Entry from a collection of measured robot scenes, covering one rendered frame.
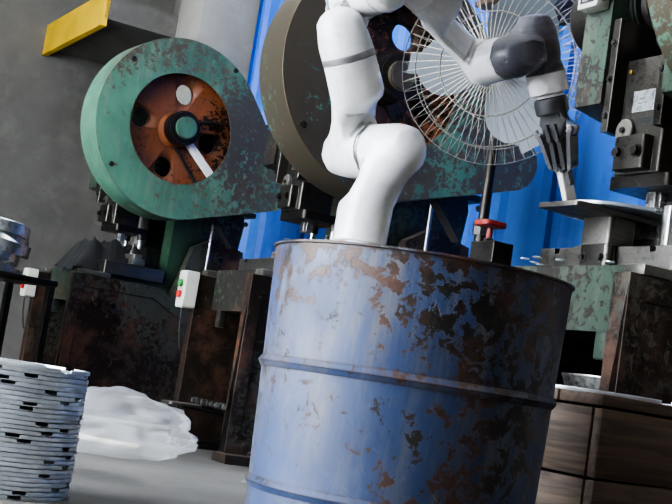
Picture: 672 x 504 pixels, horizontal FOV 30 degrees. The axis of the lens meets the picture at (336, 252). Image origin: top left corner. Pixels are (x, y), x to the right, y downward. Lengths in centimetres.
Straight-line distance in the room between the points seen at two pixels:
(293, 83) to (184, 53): 180
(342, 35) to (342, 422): 111
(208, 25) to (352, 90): 548
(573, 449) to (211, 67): 406
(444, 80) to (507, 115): 24
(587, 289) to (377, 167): 59
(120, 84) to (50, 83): 369
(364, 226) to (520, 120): 132
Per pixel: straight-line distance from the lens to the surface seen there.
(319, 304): 159
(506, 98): 376
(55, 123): 925
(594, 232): 290
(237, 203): 581
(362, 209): 250
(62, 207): 921
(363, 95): 250
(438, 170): 423
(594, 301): 277
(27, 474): 243
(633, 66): 309
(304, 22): 405
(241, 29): 804
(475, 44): 282
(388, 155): 247
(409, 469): 155
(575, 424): 200
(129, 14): 819
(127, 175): 558
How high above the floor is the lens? 30
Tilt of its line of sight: 6 degrees up
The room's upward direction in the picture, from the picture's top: 9 degrees clockwise
